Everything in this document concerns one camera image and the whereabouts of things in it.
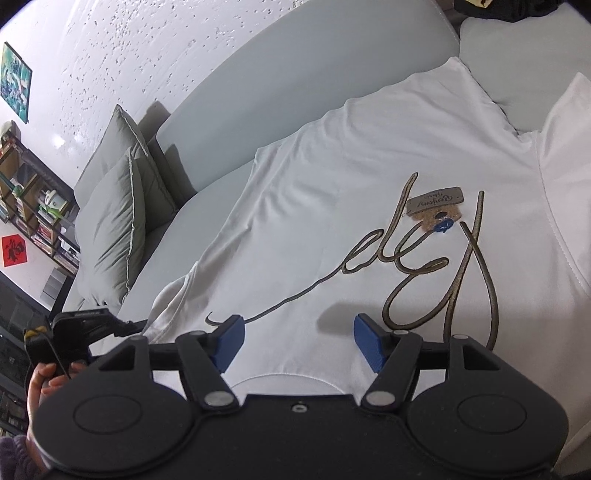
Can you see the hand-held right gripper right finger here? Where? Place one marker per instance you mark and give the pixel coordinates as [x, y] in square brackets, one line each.
[369, 344]

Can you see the colourful wall picture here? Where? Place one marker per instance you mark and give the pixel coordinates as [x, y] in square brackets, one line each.
[16, 83]

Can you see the red diamond wall sign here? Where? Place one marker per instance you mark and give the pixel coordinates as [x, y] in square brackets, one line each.
[14, 251]

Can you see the grey box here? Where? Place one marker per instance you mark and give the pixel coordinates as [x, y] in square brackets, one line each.
[55, 286]

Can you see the person's left hand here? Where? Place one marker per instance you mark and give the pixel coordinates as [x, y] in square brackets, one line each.
[39, 392]

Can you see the grey sofa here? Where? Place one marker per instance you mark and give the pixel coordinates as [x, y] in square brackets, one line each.
[258, 92]

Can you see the dark bookshelf with books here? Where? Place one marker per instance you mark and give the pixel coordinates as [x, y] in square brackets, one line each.
[32, 203]

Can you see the small grey piped pillow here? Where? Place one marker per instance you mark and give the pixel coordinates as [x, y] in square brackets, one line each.
[152, 180]

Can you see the dark glass cabinet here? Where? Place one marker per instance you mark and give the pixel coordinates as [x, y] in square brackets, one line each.
[11, 314]

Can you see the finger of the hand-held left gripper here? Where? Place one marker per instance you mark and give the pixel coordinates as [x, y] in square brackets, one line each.
[129, 326]

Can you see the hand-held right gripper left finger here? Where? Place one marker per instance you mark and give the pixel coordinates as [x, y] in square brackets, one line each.
[228, 344]

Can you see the white t-shirt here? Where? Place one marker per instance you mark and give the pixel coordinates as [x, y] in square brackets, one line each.
[346, 161]

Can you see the black folded cloth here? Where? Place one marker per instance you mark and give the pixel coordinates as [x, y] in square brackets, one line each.
[508, 9]

